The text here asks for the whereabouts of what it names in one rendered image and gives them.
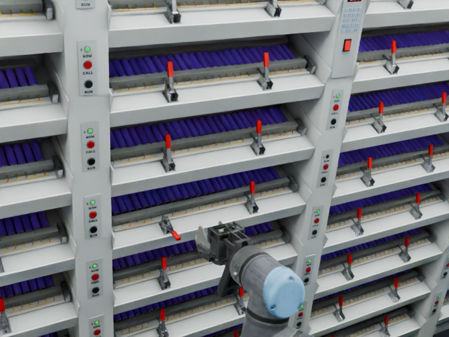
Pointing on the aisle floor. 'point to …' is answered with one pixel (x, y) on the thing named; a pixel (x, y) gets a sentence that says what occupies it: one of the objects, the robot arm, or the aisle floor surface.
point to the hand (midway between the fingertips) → (204, 238)
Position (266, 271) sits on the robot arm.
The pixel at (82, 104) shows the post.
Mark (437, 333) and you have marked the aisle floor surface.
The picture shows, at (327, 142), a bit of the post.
